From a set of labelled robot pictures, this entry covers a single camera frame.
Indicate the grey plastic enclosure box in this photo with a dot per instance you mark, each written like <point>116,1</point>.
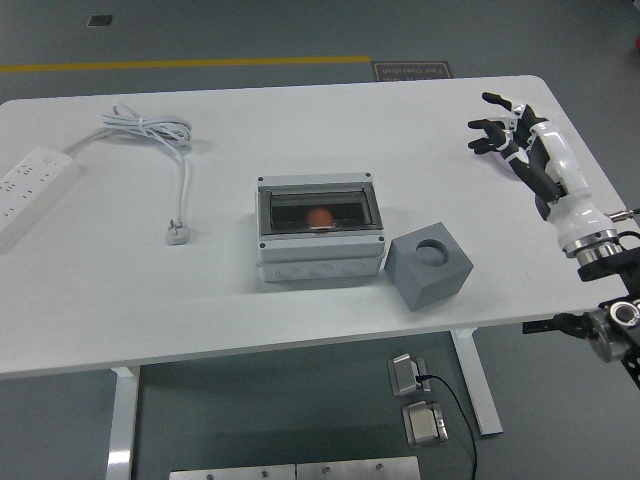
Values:
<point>320,250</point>

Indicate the white power strip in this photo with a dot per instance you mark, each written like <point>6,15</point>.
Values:
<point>30,182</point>

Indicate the dark floor sign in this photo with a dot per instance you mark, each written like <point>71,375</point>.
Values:
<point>412,71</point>

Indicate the dark floor hatch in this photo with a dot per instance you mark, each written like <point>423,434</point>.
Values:
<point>100,20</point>

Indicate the white table leg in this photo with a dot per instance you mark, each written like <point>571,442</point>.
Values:
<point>477,385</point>
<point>122,425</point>

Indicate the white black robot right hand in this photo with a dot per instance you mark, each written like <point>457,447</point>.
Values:
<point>565,170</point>

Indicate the metal floor plate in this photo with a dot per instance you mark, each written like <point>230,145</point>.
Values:
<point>230,473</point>
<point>357,470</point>

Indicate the smoky transparent hinged box lid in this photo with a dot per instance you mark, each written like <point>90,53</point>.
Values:
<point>355,210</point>

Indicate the orange cylindrical battery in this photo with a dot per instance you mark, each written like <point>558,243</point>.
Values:
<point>319,217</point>

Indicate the grey cube holder block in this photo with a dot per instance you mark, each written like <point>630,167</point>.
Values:
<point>425,285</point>

